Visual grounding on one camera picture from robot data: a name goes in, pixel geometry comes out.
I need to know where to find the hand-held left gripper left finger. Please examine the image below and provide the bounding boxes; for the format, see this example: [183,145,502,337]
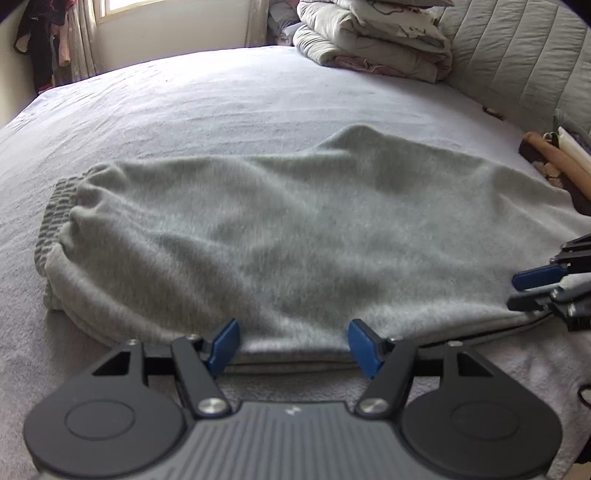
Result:
[90,318,242,418]

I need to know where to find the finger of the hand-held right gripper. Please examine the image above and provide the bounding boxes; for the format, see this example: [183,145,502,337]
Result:
[507,292,591,332]
[512,234,591,291]

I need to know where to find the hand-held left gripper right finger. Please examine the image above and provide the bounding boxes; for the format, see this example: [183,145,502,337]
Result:
[348,318,490,418]

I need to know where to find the grey pants with black stripes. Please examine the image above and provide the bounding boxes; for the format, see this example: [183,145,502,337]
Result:
[32,124,591,374]

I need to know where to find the hanging clothes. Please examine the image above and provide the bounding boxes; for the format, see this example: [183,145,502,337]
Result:
[14,0,77,94]

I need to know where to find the cream folded cloth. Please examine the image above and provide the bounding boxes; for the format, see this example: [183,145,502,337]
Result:
[556,126,591,170]

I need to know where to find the grey quilted headboard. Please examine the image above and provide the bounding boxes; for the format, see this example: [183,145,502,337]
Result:
[436,0,591,153]

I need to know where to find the bed with grey sheet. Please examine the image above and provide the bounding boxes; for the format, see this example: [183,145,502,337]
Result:
[0,44,591,480]

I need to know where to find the folded grey quilt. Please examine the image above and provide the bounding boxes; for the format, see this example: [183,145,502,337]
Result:
[293,0,455,84]

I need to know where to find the grey patterned curtain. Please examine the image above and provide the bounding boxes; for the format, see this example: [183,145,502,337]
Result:
[245,0,273,47]
[51,0,109,86]

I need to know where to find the pile of grey cloth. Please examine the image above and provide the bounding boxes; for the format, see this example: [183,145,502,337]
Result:
[268,0,301,47]

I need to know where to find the window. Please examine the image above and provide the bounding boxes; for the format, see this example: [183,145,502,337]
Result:
[92,0,181,16]

